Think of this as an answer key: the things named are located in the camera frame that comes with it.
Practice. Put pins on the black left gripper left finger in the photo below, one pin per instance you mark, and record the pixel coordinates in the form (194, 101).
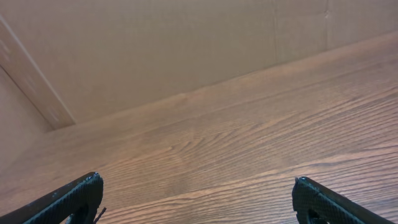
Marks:
(74, 203)

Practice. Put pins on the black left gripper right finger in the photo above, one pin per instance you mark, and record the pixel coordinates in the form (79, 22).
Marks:
(315, 203)

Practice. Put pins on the cardboard back panel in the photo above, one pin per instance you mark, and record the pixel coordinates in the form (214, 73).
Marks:
(195, 85)

